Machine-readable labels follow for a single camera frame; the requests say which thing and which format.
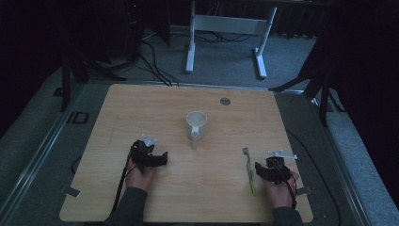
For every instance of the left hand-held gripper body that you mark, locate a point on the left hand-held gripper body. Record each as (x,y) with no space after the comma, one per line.
(141,153)

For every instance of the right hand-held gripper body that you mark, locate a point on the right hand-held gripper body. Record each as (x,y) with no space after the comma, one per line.
(278,166)

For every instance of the person's right hand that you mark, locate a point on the person's right hand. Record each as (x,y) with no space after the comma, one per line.
(280,194)

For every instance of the person's left hand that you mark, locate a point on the person's left hand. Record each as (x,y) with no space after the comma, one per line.
(138,178)

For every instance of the green toothbrush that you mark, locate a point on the green toothbrush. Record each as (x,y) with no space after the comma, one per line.
(250,175)

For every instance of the grey tape strip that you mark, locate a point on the grey tape strip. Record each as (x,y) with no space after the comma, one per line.
(72,191)
(304,190)

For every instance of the white cup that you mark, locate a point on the white cup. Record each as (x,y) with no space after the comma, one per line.
(197,124)

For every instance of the grey table grommet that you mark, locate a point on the grey table grommet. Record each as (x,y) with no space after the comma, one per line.
(225,101)

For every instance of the black tripod stand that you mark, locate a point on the black tripod stand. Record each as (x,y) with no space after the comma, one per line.
(323,91)
(67,78)

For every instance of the black rectangular floor bracket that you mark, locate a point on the black rectangular floor bracket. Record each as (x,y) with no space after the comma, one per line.
(78,117)

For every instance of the white metal desk frame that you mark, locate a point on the white metal desk frame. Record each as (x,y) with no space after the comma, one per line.
(230,24)

